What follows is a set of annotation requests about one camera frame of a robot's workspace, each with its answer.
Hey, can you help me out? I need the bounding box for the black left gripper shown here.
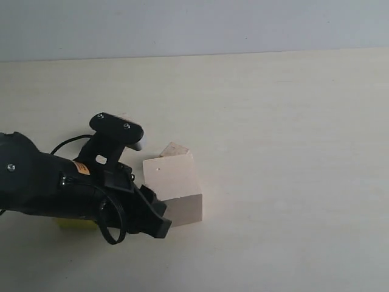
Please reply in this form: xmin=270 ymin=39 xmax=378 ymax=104
xmin=57 ymin=159 xmax=172 ymax=238

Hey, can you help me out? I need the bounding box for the large pale wooden cube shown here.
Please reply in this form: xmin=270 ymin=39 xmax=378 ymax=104
xmin=143 ymin=155 xmax=203 ymax=227

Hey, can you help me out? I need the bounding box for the yellow cube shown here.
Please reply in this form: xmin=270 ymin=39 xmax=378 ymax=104
xmin=53 ymin=218 xmax=98 ymax=229

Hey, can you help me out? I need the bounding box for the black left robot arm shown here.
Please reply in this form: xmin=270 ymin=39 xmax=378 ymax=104
xmin=1 ymin=132 xmax=171 ymax=245

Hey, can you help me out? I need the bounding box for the small light wooden cube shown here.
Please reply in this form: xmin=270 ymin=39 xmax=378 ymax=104
xmin=159 ymin=142 xmax=191 ymax=157

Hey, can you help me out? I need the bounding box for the medium plywood cube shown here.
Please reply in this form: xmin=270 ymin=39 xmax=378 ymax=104
xmin=117 ymin=113 xmax=137 ymax=123

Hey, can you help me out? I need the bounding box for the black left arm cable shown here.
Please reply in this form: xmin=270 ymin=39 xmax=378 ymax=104
xmin=50 ymin=135 xmax=127 ymax=245

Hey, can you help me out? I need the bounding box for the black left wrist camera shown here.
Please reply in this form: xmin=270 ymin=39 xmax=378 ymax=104
xmin=76 ymin=113 xmax=145 ymax=170

